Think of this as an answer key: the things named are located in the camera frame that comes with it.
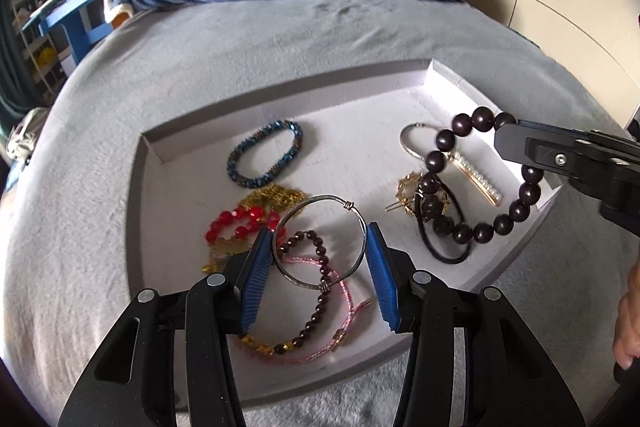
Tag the pearl hair clip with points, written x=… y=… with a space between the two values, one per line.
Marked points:
x=480 y=179

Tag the patterned pillow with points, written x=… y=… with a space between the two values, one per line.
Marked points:
x=116 y=2

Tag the white bag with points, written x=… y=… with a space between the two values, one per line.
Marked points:
x=25 y=137

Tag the thin silver bangle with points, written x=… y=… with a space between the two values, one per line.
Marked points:
x=406 y=147

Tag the teal curtain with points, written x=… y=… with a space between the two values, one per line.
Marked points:
x=9 y=67

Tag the person's right hand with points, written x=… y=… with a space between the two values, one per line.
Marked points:
x=629 y=327

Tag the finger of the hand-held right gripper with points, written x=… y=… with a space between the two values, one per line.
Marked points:
x=530 y=147

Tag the gold round hair clip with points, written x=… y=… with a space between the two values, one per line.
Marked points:
x=406 y=187

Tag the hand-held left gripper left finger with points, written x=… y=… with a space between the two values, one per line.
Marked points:
x=257 y=279

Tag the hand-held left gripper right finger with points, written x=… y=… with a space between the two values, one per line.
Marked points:
x=382 y=279

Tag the white storage rack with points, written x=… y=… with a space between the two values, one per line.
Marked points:
x=37 y=52

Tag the white cardboard box tray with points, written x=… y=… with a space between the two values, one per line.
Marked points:
x=350 y=147

